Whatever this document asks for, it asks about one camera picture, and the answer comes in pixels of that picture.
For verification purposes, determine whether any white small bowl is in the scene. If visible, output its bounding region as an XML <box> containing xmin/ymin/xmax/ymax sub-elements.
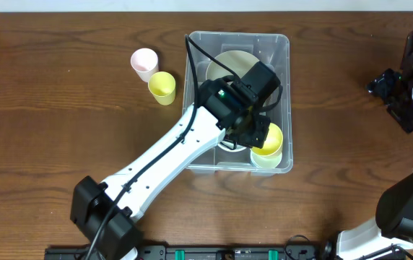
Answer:
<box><xmin>218</xmin><ymin>142</ymin><xmax>246</xmax><ymax>152</ymax></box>

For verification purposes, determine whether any yellow cup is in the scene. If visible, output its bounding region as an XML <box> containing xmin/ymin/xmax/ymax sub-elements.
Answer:
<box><xmin>251</xmin><ymin>123</ymin><xmax>284</xmax><ymax>157</ymax></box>
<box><xmin>148</xmin><ymin>71</ymin><xmax>176</xmax><ymax>105</ymax></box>

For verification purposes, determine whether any beige large bowl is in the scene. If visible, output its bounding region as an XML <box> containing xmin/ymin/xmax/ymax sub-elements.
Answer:
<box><xmin>206</xmin><ymin>51</ymin><xmax>259</xmax><ymax>80</ymax></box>

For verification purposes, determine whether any pale green plastic cup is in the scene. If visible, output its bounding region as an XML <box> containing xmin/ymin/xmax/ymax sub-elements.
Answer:
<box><xmin>251</xmin><ymin>151</ymin><xmax>282</xmax><ymax>168</ymax></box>

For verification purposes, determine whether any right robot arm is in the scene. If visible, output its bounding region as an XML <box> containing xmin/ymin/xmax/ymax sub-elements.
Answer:
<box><xmin>318</xmin><ymin>51</ymin><xmax>413</xmax><ymax>259</ymax></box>

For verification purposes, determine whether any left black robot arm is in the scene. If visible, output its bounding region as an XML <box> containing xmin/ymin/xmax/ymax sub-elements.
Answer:
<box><xmin>71</xmin><ymin>76</ymin><xmax>282</xmax><ymax>259</ymax></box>

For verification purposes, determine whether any clear plastic storage container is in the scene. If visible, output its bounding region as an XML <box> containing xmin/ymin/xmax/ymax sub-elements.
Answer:
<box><xmin>187</xmin><ymin>31</ymin><xmax>293</xmax><ymax>176</ymax></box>

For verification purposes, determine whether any pink plastic cup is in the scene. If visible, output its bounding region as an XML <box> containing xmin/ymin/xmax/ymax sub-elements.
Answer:
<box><xmin>130</xmin><ymin>48</ymin><xmax>159</xmax><ymax>82</ymax></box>

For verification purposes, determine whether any left black cable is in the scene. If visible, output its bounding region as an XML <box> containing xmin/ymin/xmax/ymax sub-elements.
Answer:
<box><xmin>89</xmin><ymin>33</ymin><xmax>283</xmax><ymax>260</ymax></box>

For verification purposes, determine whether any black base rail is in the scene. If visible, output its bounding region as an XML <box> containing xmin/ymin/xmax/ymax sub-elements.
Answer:
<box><xmin>43</xmin><ymin>244</ymin><xmax>323</xmax><ymax>260</ymax></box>

